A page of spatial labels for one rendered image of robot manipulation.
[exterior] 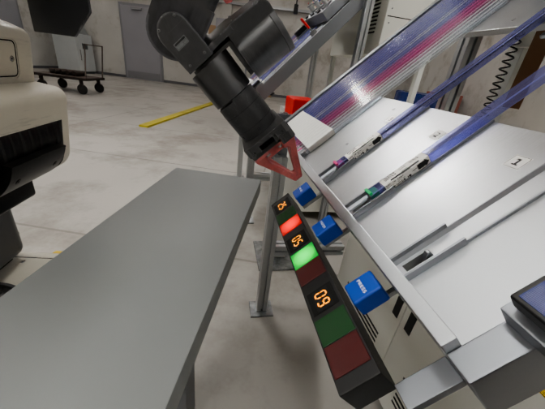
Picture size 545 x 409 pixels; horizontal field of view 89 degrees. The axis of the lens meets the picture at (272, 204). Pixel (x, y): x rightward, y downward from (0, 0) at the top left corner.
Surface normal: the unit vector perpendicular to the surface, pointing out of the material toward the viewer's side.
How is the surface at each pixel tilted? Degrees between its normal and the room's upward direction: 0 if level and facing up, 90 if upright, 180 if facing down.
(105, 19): 90
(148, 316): 0
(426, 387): 43
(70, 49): 90
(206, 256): 0
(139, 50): 90
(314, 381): 0
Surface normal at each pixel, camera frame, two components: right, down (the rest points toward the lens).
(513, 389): 0.17, 0.45
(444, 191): -0.58, -0.67
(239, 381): 0.11, -0.89
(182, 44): 0.20, 0.64
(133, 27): -0.11, 0.43
